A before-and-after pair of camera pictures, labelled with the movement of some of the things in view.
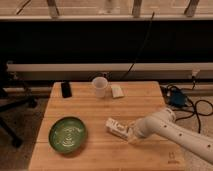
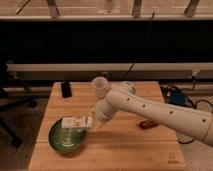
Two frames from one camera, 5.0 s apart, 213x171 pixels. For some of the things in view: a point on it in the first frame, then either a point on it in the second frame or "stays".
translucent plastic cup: (100, 84) stays
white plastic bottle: (117, 129) to (77, 122)
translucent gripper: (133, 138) to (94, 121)
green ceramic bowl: (67, 135) stays
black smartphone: (66, 90) stays
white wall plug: (195, 72) stays
